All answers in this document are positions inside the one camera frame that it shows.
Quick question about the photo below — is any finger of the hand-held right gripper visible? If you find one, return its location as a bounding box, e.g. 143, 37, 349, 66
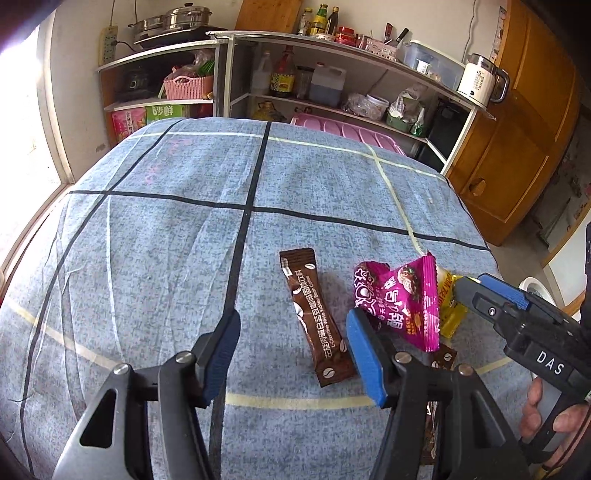
478, 272, 561, 324
454, 275, 526, 334

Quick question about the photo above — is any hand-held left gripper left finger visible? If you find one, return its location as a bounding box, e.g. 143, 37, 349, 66
53, 308, 242, 480

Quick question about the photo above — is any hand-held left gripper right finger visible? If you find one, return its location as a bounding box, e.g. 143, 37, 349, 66
345, 307, 532, 480

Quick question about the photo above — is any white round trash bin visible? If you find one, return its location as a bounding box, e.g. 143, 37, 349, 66
517, 275, 551, 305

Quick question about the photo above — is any yellow snack packet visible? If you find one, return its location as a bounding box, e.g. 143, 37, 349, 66
434, 265, 470, 339

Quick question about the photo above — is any brown coffee sachet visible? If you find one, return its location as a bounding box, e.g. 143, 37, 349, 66
420, 342, 458, 464
279, 248, 357, 387

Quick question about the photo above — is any magenta snack bag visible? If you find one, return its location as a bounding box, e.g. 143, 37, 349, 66
353, 251, 440, 353

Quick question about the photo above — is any person's right hand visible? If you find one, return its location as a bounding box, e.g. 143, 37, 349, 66
519, 377, 588, 445

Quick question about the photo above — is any wooden door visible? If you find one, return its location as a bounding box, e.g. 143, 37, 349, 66
445, 0, 583, 246

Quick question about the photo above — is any white electric kettle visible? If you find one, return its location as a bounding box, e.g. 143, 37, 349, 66
457, 53, 510, 105

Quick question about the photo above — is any white plastic bag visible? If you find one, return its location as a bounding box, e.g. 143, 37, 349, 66
388, 88, 424, 119

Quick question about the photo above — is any pink plastic storage box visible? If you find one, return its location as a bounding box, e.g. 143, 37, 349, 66
290, 113, 407, 158

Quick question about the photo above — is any clear plastic storage box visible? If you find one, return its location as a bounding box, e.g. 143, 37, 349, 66
396, 39, 465, 91

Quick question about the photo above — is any crumpled clear plastic bag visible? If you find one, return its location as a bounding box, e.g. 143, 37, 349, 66
344, 92, 370, 116

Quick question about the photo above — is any yellow cooking oil bottle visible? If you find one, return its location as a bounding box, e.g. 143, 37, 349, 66
252, 100, 287, 123

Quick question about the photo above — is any red cardboard box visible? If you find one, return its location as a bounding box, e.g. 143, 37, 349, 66
111, 110, 149, 142

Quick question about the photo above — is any green cardboard box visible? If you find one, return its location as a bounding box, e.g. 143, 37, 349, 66
147, 104, 190, 123

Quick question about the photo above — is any plastic jerrycan with dark liquid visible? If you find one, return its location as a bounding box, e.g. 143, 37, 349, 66
309, 65, 347, 105

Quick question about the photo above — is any pink woven basket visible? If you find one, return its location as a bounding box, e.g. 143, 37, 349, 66
164, 74, 214, 101

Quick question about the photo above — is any pink knife holder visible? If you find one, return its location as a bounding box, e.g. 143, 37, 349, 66
365, 37, 398, 61

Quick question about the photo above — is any clear vinegar bottle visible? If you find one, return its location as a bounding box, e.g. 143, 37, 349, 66
252, 51, 273, 97

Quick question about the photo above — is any dark glass jar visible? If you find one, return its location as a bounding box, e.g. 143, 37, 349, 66
295, 67, 315, 100

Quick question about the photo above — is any small black appliance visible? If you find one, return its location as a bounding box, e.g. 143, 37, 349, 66
115, 69, 158, 103

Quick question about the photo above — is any large soy sauce bottle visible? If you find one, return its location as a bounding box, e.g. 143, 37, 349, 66
270, 45, 297, 98

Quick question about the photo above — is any small white shelf unit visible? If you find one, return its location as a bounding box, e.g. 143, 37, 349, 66
96, 39, 230, 144

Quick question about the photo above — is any window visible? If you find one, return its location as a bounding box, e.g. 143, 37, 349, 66
0, 23, 71, 296

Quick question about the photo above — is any black induction cooker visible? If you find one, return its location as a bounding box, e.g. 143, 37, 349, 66
134, 25, 227, 47

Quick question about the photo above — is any large white shelf unit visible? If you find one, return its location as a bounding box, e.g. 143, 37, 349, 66
206, 30, 498, 174

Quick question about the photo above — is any white power strip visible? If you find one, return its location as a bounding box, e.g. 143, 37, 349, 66
99, 26, 117, 66

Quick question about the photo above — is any steel steamer pot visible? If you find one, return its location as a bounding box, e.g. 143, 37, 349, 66
164, 4, 211, 31

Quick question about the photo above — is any steel pan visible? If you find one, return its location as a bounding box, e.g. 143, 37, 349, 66
127, 14, 167, 34

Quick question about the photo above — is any wooden cutting board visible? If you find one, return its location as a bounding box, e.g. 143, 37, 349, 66
235, 0, 306, 34

